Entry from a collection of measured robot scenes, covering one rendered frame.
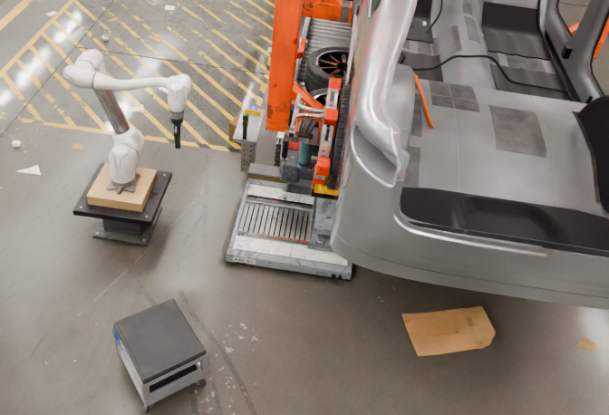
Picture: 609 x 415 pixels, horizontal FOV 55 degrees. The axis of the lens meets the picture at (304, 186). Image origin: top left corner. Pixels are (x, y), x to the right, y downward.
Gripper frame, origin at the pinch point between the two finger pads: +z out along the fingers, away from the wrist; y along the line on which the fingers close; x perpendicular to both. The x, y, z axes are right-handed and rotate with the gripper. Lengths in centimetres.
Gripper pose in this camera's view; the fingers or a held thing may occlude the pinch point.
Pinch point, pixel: (178, 143)
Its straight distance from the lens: 376.3
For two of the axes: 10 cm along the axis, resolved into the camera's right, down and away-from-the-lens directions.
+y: -0.1, 6.5, -7.6
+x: 9.9, 1.0, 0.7
